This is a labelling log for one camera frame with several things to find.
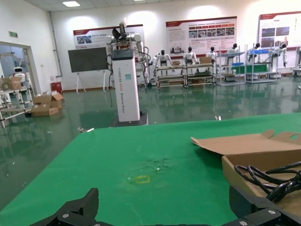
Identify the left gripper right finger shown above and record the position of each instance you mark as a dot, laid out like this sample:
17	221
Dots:
249	209

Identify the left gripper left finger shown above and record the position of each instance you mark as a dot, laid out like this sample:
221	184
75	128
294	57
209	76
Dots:
77	212

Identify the open cardboard box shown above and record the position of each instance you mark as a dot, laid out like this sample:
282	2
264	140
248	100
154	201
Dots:
247	146

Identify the cardboard box on rack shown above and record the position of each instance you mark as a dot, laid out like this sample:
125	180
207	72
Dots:
16	83

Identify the cardboard box on workbench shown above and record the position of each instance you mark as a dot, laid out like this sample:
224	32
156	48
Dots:
205	60

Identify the small cardboard box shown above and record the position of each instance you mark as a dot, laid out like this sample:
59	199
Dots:
175	63

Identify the green tablecloth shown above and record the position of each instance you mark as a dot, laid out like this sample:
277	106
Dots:
105	164

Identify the clear crumpled tape patch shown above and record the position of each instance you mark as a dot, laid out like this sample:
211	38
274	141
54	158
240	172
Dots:
157	164

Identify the flat cardboard carton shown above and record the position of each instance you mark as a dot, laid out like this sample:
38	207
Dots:
41	111

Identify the open cardboard carton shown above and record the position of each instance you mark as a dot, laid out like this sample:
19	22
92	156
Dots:
56	102

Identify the white pipe rack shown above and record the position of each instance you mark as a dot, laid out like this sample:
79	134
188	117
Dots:
14	111

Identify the red floor cabinet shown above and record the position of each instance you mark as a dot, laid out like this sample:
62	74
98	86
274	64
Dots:
57	87

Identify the shelf workbench with green mat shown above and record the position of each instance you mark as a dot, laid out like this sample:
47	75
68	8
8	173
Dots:
257	69
238	70

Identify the blue plastic tray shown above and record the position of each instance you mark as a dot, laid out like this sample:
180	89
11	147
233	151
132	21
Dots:
237	63
258	50

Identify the brown round reel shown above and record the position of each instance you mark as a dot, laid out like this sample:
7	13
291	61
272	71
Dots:
4	84

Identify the grey framed glass doorway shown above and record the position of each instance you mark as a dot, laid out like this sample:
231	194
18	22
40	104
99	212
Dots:
33	66

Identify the small white red robot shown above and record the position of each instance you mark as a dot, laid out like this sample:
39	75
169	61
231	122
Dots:
18	70

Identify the black screen on stand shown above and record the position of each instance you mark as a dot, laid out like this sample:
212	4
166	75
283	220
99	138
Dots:
87	58

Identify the white black humanoid robot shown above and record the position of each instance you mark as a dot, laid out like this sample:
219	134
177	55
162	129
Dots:
257	50
212	54
232	50
162	58
283	50
190	56

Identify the green exit sign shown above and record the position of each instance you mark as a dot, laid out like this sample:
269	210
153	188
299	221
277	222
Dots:
13	34

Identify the ceiling light panel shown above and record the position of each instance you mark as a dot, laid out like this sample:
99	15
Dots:
70	2

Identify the pipe frame workbench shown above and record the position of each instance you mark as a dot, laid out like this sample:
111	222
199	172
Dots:
200	75
169	76

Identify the grey wall pipe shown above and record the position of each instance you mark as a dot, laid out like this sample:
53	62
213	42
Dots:
56	50

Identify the red white wall poster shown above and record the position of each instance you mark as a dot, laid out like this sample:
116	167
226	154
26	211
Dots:
270	23
91	35
178	35

